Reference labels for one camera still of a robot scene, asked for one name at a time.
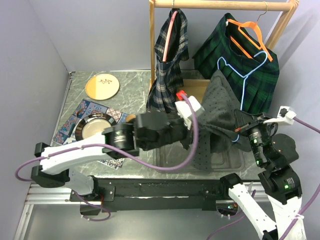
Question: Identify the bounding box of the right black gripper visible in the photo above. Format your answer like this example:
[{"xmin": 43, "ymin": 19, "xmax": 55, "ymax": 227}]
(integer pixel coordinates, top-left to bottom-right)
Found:
[{"xmin": 233, "ymin": 107, "xmax": 275, "ymax": 164}]

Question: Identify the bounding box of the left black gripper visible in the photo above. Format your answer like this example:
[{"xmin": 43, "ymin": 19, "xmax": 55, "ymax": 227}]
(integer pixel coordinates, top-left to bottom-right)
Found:
[{"xmin": 143, "ymin": 114, "xmax": 210, "ymax": 152}]

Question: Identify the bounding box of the dark grey dotted skirt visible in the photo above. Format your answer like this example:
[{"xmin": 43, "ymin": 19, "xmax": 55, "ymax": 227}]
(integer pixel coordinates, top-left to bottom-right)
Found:
[{"xmin": 191, "ymin": 70, "xmax": 251, "ymax": 172}]

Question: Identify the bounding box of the light blue wire hanger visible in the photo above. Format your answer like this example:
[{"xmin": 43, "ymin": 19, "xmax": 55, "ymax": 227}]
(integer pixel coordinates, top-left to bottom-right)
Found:
[{"xmin": 216, "ymin": 50, "xmax": 269, "ymax": 143}]

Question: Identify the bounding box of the green navy plaid skirt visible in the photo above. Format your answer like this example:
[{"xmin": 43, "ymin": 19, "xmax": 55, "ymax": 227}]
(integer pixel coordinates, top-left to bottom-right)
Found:
[{"xmin": 193, "ymin": 13, "xmax": 280, "ymax": 114}]

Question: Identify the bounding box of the orange plastic hanger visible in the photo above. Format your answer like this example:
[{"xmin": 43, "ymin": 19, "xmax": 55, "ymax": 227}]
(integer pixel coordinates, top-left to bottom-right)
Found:
[{"xmin": 227, "ymin": 18, "xmax": 274, "ymax": 63}]

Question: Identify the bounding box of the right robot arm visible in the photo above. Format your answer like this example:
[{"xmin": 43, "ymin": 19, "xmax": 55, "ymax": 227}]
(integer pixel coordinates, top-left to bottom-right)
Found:
[{"xmin": 218, "ymin": 106, "xmax": 307, "ymax": 240}]

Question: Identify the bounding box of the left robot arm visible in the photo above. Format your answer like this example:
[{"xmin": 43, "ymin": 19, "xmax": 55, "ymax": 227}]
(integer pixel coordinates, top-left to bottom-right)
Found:
[{"xmin": 30, "ymin": 112, "xmax": 199, "ymax": 201}]

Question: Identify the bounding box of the navy beige plaid skirt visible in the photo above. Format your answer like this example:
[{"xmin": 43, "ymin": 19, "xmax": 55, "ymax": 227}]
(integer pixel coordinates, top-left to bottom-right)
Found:
[{"xmin": 146, "ymin": 8, "xmax": 189, "ymax": 113}]

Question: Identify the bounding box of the pink hanger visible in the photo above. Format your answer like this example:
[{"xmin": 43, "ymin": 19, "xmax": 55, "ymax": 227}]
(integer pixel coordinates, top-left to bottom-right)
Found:
[{"xmin": 162, "ymin": 10, "xmax": 181, "ymax": 62}]

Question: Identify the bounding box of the clear plastic bin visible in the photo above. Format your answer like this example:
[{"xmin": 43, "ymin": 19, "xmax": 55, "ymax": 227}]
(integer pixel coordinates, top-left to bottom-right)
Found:
[{"xmin": 153, "ymin": 140, "xmax": 245, "ymax": 175}]

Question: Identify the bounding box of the wooden clothes rack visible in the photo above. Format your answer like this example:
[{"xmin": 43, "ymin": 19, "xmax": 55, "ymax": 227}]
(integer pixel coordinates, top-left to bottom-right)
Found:
[{"xmin": 148, "ymin": 0, "xmax": 300, "ymax": 115}]

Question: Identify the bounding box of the black rimmed plate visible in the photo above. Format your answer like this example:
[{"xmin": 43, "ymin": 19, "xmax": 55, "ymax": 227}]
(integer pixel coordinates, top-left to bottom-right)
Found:
[{"xmin": 74, "ymin": 113, "xmax": 117, "ymax": 141}]

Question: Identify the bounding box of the beige round plate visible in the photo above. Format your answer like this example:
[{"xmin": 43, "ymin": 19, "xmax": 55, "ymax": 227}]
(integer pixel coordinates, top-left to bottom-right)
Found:
[{"xmin": 85, "ymin": 73, "xmax": 120, "ymax": 101}]

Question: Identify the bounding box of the dark green pen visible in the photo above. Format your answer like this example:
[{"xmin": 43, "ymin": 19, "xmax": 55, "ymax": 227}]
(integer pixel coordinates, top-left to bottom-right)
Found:
[{"xmin": 67, "ymin": 122, "xmax": 75, "ymax": 137}]

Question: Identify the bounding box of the blue patterned placemat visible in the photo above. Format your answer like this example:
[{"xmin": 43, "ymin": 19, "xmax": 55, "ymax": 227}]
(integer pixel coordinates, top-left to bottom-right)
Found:
[{"xmin": 52, "ymin": 98, "xmax": 131, "ymax": 171}]

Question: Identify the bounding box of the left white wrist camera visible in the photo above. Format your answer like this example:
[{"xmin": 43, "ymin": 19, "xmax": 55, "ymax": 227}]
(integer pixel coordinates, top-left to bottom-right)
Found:
[{"xmin": 175, "ymin": 90, "xmax": 205, "ymax": 130}]

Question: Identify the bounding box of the copper cup with handle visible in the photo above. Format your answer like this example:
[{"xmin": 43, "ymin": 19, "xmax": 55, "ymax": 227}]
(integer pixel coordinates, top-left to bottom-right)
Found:
[{"xmin": 125, "ymin": 114, "xmax": 136, "ymax": 123}]

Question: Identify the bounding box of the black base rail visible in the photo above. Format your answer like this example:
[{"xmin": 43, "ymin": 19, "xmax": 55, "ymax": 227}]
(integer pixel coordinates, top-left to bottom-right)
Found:
[{"xmin": 83, "ymin": 173, "xmax": 243, "ymax": 213}]

